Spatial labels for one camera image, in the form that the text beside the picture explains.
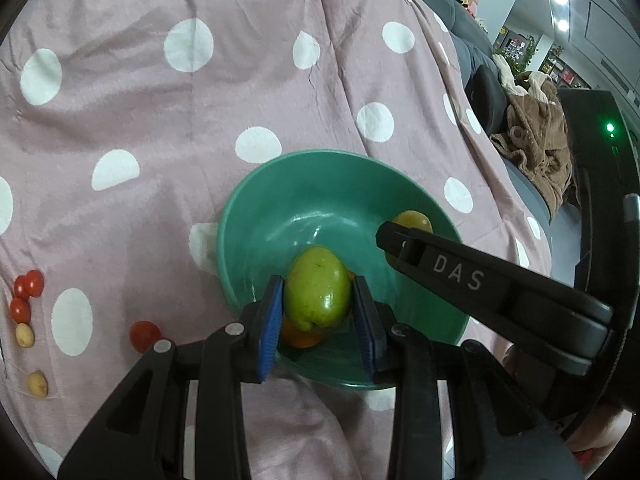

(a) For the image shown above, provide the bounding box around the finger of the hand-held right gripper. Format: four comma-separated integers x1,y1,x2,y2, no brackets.
376,220,615,377

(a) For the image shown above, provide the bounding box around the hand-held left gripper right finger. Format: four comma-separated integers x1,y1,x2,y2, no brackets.
352,276,586,480

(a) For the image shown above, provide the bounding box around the green potted plant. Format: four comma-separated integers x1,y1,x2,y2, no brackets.
500,35,540,75

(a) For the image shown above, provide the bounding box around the brown fleece garment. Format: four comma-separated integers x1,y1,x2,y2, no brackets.
490,71,576,216

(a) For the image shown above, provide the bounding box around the yellow round fruit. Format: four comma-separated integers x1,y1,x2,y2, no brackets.
385,210,434,267

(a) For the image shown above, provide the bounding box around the pink polka dot blanket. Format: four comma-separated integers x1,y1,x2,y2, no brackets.
0,0,553,480
385,0,581,226

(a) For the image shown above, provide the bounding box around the person's right hand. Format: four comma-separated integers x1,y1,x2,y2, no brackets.
567,402,633,456

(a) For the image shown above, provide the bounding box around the orange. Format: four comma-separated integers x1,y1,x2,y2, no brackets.
279,317,326,350

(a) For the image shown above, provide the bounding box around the green plastic bowl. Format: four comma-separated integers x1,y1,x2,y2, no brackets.
216,149,471,391

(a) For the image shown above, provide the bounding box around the black cushion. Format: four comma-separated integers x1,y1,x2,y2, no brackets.
465,65,506,133

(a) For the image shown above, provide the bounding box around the green mango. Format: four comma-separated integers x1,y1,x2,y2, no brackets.
282,246,351,332

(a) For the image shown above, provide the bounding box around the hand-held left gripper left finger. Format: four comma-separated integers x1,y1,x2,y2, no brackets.
57,275,286,480

